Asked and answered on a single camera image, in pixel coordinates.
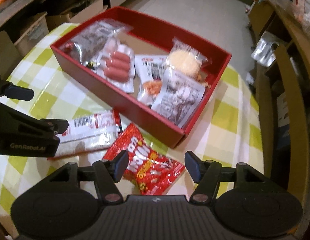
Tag red white long snack pack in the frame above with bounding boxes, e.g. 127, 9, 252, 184
53, 109, 122, 159

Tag red Trolli candy bag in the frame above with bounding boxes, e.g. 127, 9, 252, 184
103, 123, 185, 196

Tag silver white snack pouch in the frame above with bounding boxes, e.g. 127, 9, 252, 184
150, 68, 205, 128

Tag vacuum packed sausages pack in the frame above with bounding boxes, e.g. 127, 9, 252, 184
96, 37, 135, 94

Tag green white checkered tablecloth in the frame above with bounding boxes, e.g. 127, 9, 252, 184
0, 23, 264, 237

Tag dark clear snack bag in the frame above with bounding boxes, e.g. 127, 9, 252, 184
59, 18, 133, 70

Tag wooden chair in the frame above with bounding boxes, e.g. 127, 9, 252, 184
255, 42, 310, 239

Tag white orange snack pack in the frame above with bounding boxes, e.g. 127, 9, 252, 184
135, 54, 167, 106

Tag clear wrapped round pastry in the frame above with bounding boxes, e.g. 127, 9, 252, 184
165, 37, 212, 81

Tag cardboard box under sideboard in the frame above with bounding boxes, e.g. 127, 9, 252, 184
46, 0, 108, 31

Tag silver foil bag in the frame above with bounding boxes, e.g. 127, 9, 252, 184
251, 38, 279, 67

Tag wooden side shelf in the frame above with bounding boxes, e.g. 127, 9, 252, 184
247, 0, 310, 86

